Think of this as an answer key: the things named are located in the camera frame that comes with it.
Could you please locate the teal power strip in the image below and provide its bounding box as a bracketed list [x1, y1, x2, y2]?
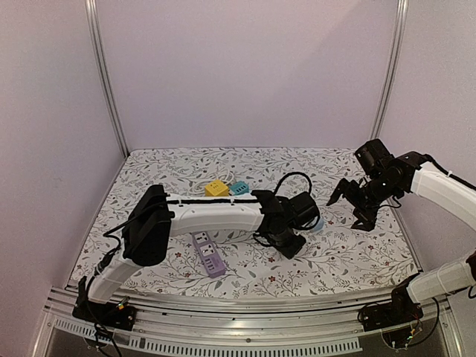
[229, 181, 249, 196]

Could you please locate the purple power strip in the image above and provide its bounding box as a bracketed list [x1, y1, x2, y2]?
[191, 231, 226, 278]

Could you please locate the yellow cube socket adapter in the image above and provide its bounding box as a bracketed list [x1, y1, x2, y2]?
[204, 179, 229, 197]

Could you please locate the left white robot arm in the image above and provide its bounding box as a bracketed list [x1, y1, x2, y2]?
[80, 184, 321, 323]

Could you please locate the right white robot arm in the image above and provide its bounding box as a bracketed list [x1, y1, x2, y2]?
[327, 138, 475, 324]

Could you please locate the light blue plug adapter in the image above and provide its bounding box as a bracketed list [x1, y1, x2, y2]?
[310, 217, 324, 233]

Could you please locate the floral tablecloth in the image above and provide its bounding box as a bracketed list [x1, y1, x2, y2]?
[71, 148, 419, 299]

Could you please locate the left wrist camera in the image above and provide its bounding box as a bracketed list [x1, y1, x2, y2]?
[288, 192, 321, 231]

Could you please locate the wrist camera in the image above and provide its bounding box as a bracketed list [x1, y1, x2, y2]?
[288, 192, 321, 231]
[354, 138, 394, 177]

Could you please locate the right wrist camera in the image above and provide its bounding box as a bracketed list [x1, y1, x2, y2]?
[354, 138, 394, 177]

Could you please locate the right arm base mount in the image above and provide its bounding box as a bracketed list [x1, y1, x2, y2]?
[357, 294, 423, 332]

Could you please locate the aluminium front rail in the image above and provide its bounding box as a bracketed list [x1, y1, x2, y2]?
[35, 286, 466, 357]

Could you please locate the right aluminium post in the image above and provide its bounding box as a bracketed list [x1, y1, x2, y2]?
[369, 0, 409, 140]

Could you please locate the aluminium post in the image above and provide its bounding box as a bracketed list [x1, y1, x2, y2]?
[85, 0, 130, 158]
[369, 0, 409, 140]

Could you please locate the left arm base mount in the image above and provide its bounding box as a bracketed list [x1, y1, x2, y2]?
[72, 300, 138, 331]

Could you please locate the left aluminium post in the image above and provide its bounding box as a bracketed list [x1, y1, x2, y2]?
[85, 0, 130, 158]

